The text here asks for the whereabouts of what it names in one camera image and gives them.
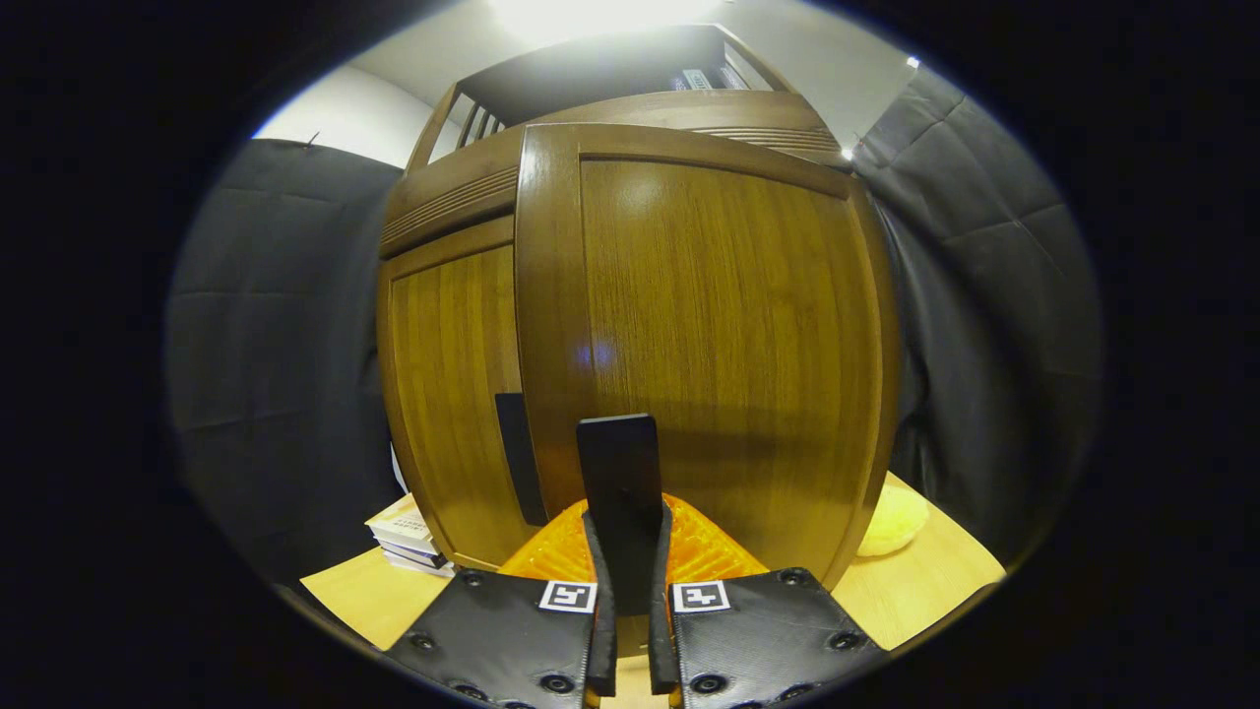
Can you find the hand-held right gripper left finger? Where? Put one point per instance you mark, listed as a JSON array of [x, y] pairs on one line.
[[492, 640]]

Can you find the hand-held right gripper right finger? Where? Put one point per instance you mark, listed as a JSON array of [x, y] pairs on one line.
[[768, 635]]

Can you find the wooden cabinet door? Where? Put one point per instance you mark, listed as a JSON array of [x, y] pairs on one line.
[[719, 325], [453, 394]]

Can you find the brown wooden shoe cabinet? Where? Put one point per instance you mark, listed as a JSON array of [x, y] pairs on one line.
[[463, 187]]

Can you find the white paperback book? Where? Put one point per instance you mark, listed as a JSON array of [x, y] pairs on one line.
[[413, 551], [423, 567]]

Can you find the beige cover book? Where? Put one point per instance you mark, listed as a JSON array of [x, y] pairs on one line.
[[399, 522]]

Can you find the yellow round sponge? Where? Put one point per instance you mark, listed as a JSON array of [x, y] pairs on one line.
[[891, 522]]

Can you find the black backdrop cloth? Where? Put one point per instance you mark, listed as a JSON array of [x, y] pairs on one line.
[[276, 345]]

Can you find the wooden drawer with black knob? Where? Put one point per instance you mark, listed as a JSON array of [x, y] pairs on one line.
[[443, 202]]

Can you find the pale grey book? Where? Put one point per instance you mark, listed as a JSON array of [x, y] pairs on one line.
[[730, 79]]

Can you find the dark blue book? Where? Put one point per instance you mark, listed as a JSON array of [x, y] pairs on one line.
[[679, 81]]

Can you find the ceiling light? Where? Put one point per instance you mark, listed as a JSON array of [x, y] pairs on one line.
[[600, 15]]

